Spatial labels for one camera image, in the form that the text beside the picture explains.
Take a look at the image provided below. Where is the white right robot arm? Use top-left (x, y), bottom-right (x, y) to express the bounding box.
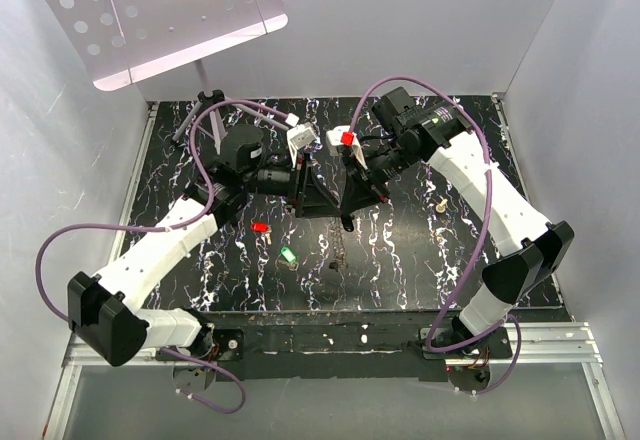
top-left (326, 87), bottom-right (575, 358)

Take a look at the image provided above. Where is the key with green tag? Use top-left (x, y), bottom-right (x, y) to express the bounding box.
top-left (278, 246), bottom-right (299, 271)

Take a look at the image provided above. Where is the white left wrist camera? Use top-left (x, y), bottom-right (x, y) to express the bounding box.
top-left (285, 113), bottom-right (319, 169)

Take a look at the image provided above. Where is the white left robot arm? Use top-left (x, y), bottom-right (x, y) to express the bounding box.
top-left (68, 123), bottom-right (340, 367)

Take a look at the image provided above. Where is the metal toothed sprocket ring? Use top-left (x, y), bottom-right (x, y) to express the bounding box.
top-left (329, 212), bottom-right (356, 271)

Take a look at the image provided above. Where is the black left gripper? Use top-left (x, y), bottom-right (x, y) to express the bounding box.
top-left (242, 150), bottom-right (341, 218)

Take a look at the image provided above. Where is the key with red tag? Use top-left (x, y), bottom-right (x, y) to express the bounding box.
top-left (251, 222), bottom-right (272, 244)

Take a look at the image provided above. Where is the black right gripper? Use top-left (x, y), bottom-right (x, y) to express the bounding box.
top-left (339, 139), bottom-right (420, 216)

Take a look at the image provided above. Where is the aluminium front rail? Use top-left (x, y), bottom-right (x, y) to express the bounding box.
top-left (445, 322), bottom-right (626, 439)

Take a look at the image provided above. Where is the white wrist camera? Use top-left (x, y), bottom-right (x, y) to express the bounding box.
top-left (285, 113), bottom-right (319, 169)
top-left (325, 125), bottom-right (368, 171)

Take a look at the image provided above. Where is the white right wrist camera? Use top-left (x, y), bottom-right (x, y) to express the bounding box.
top-left (325, 125), bottom-right (368, 171)

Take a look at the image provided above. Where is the white perforated music stand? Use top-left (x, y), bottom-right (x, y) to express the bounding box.
top-left (21, 0), bottom-right (288, 146)

